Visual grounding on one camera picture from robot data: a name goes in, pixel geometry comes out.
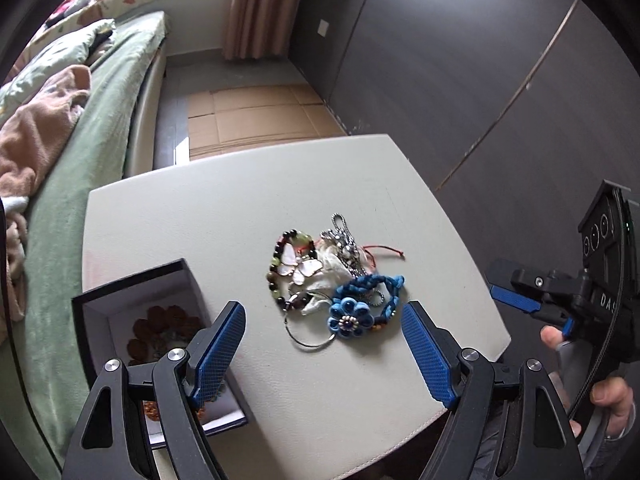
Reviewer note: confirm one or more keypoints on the white table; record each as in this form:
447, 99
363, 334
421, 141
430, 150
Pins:
316, 415

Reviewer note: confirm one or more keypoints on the green bed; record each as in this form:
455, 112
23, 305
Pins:
43, 385

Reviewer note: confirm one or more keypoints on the dark wardrobe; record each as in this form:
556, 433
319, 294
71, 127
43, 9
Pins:
512, 111

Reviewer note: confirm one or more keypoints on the light green duvet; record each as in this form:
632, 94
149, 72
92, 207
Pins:
70, 49

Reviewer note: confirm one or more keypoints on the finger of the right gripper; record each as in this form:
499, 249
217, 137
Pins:
531, 282
548, 313

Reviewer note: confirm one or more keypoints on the person's right hand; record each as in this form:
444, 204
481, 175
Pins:
613, 393

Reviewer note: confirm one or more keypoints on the flattened cardboard sheets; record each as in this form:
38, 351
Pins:
239, 119

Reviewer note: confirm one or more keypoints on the dark jewelry box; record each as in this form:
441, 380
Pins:
139, 318

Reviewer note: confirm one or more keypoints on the pink curtain right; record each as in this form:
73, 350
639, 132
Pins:
259, 29

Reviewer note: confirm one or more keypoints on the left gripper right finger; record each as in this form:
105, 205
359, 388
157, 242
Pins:
504, 422

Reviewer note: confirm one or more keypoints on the pink fleece blanket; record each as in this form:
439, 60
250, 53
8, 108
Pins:
31, 141

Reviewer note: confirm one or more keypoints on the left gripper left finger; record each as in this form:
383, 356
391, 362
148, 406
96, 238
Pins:
110, 440

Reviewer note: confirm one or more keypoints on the white shell ornament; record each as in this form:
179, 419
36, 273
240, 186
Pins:
333, 273

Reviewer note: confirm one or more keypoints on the silver chain keychain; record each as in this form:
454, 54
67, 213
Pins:
345, 245

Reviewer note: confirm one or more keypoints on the white butterfly hair clip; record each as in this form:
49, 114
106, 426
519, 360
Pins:
298, 269

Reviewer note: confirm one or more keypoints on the white wall socket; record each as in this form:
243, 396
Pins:
322, 28

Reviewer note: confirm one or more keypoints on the silver ring hoop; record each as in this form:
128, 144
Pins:
310, 331

